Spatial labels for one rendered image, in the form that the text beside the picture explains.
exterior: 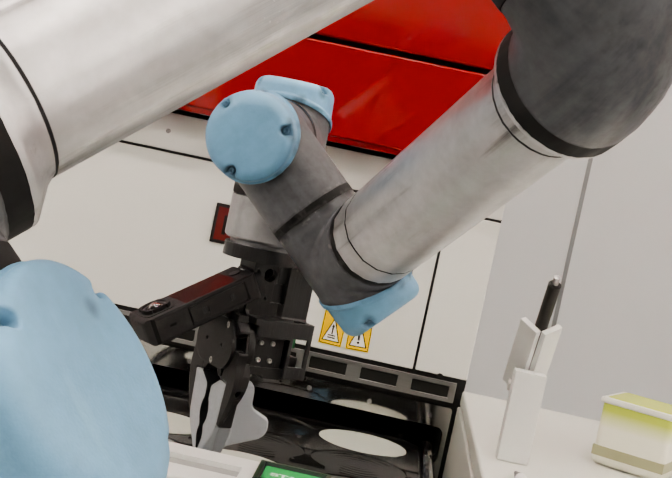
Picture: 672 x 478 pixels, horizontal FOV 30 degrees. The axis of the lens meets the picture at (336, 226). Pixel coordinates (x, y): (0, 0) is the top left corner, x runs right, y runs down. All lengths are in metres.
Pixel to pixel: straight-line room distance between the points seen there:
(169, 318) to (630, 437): 0.47
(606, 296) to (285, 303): 1.94
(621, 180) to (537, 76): 2.30
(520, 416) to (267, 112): 0.38
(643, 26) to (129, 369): 0.33
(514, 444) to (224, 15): 0.68
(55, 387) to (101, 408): 0.03
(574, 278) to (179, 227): 1.64
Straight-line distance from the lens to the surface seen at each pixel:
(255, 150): 1.00
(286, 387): 1.52
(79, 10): 0.58
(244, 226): 1.12
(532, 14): 0.71
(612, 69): 0.71
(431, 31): 1.47
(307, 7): 0.63
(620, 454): 1.27
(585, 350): 3.05
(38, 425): 0.48
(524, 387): 1.17
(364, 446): 1.41
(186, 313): 1.10
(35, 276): 0.52
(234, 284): 1.12
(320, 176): 1.01
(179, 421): 1.35
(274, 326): 1.14
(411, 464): 1.38
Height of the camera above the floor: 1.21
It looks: 3 degrees down
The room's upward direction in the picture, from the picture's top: 12 degrees clockwise
